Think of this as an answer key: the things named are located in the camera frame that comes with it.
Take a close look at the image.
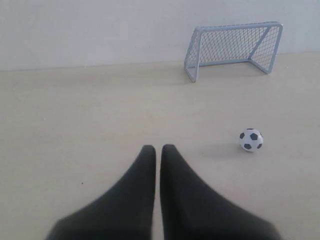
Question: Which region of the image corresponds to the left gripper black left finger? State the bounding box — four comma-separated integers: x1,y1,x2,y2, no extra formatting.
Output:
46,145,156,240

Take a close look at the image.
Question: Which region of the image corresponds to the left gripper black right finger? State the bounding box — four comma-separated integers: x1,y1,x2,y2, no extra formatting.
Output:
160,144,280,240

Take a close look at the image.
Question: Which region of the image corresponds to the black and white toy football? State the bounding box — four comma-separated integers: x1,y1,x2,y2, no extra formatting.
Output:
239,128,264,152

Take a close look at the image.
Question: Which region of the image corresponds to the small white toy goal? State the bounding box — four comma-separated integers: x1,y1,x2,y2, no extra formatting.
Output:
184,21,284,83

